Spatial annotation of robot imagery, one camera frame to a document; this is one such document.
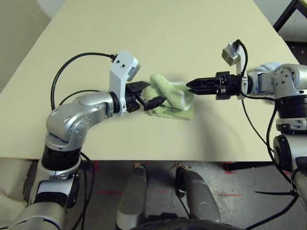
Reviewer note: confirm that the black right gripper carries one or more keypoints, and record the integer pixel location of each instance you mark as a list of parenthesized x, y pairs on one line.
[(227, 86)]

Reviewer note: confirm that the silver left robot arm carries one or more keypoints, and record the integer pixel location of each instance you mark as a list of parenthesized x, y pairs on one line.
[(79, 107)]

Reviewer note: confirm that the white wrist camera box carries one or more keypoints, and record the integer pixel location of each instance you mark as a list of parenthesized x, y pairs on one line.
[(120, 72), (230, 54)]

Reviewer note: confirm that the silver left robot leg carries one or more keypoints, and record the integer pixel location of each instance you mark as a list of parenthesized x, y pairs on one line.
[(132, 201)]

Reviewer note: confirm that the cream cushion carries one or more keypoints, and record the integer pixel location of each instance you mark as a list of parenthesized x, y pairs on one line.
[(12, 187)]

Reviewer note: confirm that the green terry towel white trim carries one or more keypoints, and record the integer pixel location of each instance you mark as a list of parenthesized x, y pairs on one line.
[(172, 91)]

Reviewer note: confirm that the black robot waist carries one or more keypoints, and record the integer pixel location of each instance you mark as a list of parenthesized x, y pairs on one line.
[(182, 224)]

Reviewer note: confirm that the silver robot leg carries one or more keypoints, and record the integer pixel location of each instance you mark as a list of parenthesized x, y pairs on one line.
[(132, 201), (199, 198)]

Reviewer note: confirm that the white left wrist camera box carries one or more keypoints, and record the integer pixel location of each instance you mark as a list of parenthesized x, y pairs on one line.
[(120, 72)]

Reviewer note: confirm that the silver right robot leg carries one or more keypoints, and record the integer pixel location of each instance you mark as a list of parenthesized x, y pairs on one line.
[(199, 198)]

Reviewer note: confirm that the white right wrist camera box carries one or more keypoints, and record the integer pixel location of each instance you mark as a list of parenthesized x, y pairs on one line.
[(230, 54)]

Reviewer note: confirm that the light blue folded towel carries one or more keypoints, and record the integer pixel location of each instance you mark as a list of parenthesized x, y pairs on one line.
[(266, 67)]

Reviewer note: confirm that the beige side table black frame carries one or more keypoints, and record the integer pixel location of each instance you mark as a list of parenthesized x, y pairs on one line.
[(286, 12)]

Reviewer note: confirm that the black table foot bar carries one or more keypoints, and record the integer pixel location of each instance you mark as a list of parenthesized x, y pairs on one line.
[(251, 164)]

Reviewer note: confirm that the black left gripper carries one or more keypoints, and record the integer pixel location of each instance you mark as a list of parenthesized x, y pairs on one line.
[(133, 103)]

